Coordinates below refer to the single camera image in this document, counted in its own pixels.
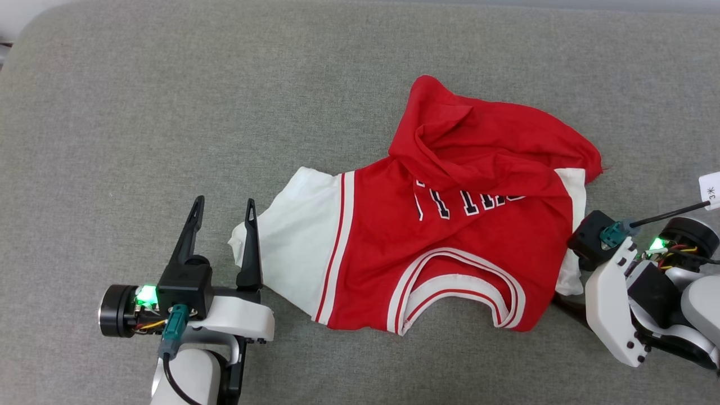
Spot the grey fabric sofa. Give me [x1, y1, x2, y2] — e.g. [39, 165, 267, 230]
[0, 0, 720, 405]

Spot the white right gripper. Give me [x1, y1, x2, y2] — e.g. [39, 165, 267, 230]
[553, 217, 720, 367]

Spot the black cable with teal plug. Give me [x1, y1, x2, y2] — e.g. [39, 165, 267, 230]
[157, 304, 203, 405]
[599, 201, 712, 251]

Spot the red and white basketball jersey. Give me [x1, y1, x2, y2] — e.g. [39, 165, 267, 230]
[228, 75, 604, 336]

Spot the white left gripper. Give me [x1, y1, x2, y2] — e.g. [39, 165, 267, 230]
[100, 196, 276, 345]

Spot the white cable label tag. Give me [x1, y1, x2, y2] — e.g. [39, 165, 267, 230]
[699, 172, 720, 211]

